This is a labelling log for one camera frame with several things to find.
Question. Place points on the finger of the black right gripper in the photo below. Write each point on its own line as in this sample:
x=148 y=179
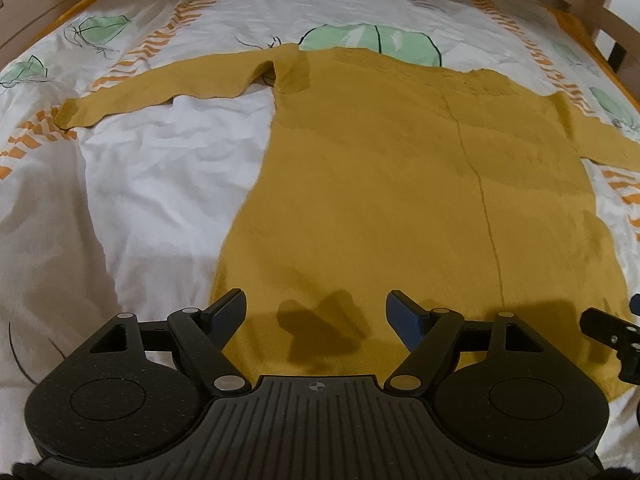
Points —
x=615 y=333

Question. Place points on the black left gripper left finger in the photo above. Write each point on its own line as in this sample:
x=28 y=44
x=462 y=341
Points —
x=180 y=356

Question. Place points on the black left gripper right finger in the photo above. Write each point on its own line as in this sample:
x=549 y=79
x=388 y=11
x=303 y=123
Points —
x=437 y=338

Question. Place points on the mustard yellow knit sweater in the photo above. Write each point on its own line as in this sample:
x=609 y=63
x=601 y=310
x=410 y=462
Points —
x=462 y=190

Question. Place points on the white leaf-print duvet cover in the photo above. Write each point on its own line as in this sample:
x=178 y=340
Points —
x=131 y=215

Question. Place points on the orange bed sheet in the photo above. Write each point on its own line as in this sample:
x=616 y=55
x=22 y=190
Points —
x=570 y=23

